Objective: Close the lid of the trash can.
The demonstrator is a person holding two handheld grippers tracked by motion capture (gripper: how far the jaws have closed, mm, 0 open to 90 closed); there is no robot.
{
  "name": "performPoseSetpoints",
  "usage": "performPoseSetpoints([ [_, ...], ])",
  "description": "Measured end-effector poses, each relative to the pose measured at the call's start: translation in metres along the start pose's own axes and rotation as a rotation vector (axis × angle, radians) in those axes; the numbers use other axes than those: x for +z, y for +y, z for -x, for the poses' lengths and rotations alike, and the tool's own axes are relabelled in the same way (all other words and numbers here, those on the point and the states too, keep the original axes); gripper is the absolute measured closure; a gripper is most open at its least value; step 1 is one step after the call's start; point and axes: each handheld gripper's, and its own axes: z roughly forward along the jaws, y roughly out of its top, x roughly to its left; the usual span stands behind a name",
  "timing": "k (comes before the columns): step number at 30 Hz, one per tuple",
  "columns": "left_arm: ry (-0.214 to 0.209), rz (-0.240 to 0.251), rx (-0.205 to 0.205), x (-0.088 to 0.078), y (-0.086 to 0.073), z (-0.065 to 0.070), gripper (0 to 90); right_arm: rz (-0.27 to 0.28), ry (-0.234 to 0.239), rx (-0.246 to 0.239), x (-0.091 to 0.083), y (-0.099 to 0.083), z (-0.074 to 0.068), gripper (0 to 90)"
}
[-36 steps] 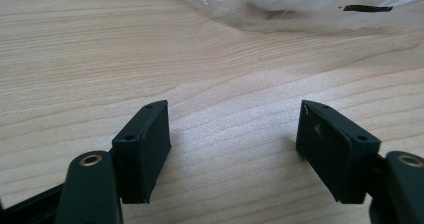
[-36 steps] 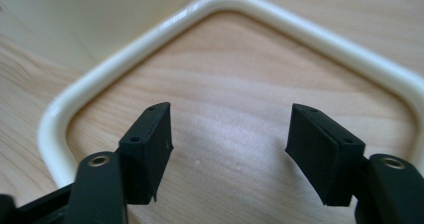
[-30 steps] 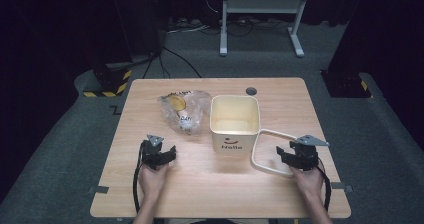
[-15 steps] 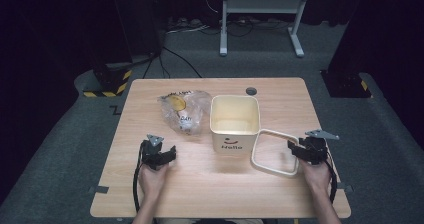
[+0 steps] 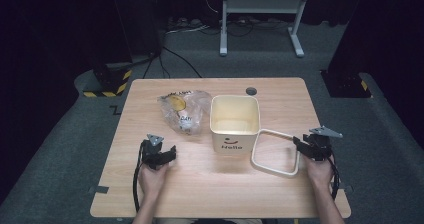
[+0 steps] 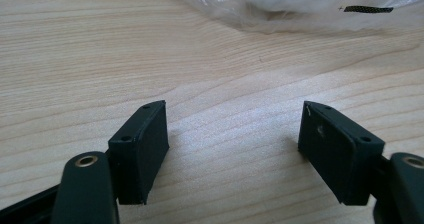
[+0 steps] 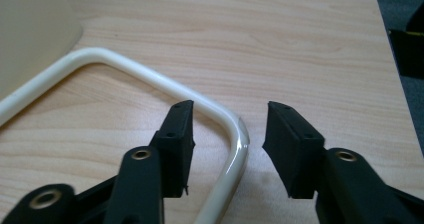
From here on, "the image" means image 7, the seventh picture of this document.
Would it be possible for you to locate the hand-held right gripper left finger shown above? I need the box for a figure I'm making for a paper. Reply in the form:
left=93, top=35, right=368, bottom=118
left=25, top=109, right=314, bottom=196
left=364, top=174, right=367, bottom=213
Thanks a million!
left=149, top=99, right=197, bottom=199

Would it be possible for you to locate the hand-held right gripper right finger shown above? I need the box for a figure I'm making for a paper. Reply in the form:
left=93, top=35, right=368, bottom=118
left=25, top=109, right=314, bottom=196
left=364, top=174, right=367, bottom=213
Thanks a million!
left=261, top=100, right=326, bottom=200

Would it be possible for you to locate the cream bin ring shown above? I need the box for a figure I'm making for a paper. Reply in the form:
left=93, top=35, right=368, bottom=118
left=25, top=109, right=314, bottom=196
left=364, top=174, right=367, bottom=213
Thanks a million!
left=0, top=46, right=251, bottom=224

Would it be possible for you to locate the cream plastic trash bin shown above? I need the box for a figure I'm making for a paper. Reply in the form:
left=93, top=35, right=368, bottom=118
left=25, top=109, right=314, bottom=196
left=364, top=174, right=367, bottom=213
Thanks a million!
left=0, top=0, right=84, bottom=101

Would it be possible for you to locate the black yellow striped stand base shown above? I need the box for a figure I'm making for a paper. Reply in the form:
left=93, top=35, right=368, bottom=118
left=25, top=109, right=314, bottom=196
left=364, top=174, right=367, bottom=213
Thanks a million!
left=387, top=2, right=424, bottom=81

